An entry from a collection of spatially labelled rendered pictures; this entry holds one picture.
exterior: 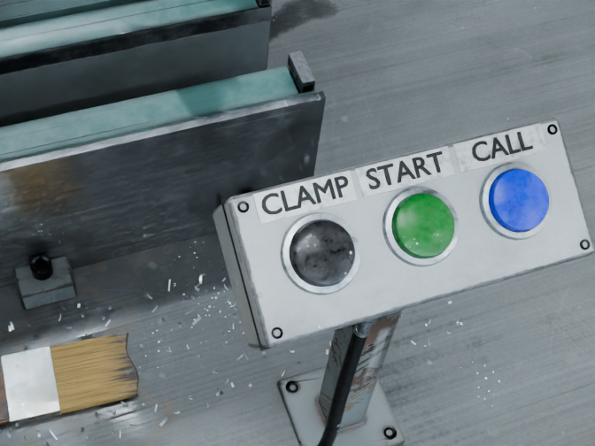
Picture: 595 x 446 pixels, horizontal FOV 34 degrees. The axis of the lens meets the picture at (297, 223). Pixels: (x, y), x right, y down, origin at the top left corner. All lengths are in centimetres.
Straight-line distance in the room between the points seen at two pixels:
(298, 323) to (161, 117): 27
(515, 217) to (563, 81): 46
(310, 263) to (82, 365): 30
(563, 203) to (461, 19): 47
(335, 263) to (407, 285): 4
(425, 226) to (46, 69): 37
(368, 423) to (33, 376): 23
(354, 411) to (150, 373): 15
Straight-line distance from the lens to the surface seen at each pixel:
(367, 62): 89
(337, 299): 45
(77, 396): 70
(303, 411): 69
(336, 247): 44
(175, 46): 76
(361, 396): 65
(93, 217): 71
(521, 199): 48
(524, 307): 77
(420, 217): 45
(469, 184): 47
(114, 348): 71
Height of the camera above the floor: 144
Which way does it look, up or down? 56 degrees down
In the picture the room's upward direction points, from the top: 8 degrees clockwise
